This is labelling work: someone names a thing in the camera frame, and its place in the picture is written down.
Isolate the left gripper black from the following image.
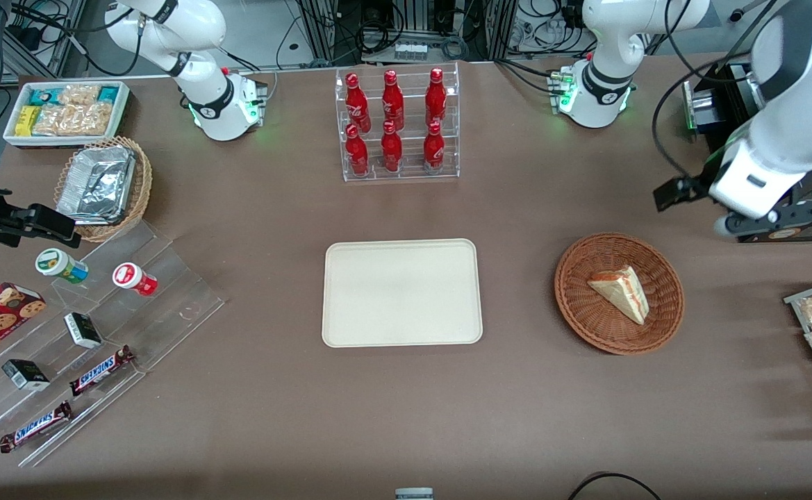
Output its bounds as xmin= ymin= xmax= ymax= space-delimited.
xmin=653 ymin=167 xmax=730 ymax=213

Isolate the triangular sandwich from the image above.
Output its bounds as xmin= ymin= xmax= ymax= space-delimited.
xmin=588 ymin=265 xmax=650 ymax=326

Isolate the aluminium foil tray stack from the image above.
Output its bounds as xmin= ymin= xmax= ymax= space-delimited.
xmin=56 ymin=146 xmax=136 ymax=225

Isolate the light tan wicker basket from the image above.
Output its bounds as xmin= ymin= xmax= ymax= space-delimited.
xmin=53 ymin=135 xmax=154 ymax=244

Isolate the brown round wicker basket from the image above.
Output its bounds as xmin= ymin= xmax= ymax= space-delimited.
xmin=554 ymin=232 xmax=685 ymax=356

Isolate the cream rectangular serving tray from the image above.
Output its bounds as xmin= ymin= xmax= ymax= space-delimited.
xmin=322 ymin=238 xmax=483 ymax=348

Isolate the green sunflower lidded cup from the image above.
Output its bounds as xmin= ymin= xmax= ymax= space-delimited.
xmin=35 ymin=248 xmax=90 ymax=285

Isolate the black countertop appliance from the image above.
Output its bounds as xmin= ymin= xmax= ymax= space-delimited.
xmin=682 ymin=59 xmax=812 ymax=244

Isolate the yellow snack packet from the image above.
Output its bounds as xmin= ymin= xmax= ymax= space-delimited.
xmin=15 ymin=105 xmax=42 ymax=137

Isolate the red lidded cup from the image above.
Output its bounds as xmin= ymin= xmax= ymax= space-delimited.
xmin=113 ymin=262 xmax=158 ymax=297

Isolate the clear rice cracker bag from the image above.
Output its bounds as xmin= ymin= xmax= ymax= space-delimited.
xmin=57 ymin=84 xmax=102 ymax=106
xmin=33 ymin=102 xmax=113 ymax=137

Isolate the small dark green box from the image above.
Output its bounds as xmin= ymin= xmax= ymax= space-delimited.
xmin=1 ymin=359 xmax=51 ymax=392
xmin=64 ymin=312 xmax=103 ymax=349

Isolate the white plastic snack bin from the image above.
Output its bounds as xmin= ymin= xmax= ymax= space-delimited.
xmin=3 ymin=80 xmax=133 ymax=150

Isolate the clear acrylic stepped stand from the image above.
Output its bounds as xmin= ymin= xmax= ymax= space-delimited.
xmin=0 ymin=219 xmax=226 ymax=468

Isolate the Snickers chocolate bar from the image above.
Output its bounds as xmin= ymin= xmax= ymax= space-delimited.
xmin=69 ymin=345 xmax=135 ymax=397
xmin=0 ymin=401 xmax=74 ymax=453

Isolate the red cola bottle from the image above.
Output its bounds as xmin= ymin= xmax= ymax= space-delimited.
xmin=345 ymin=72 xmax=372 ymax=133
xmin=381 ymin=120 xmax=404 ymax=174
xmin=381 ymin=69 xmax=406 ymax=131
xmin=423 ymin=122 xmax=447 ymax=172
xmin=345 ymin=124 xmax=370 ymax=176
xmin=425 ymin=67 xmax=448 ymax=127

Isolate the clear acrylic bottle rack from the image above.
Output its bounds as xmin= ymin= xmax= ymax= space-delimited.
xmin=335 ymin=61 xmax=461 ymax=183

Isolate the black looped cable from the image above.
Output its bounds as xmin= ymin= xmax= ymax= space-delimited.
xmin=567 ymin=472 xmax=664 ymax=500

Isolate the aluminium frame equipment rack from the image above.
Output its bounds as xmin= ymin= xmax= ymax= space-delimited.
xmin=293 ymin=0 xmax=517 ymax=67

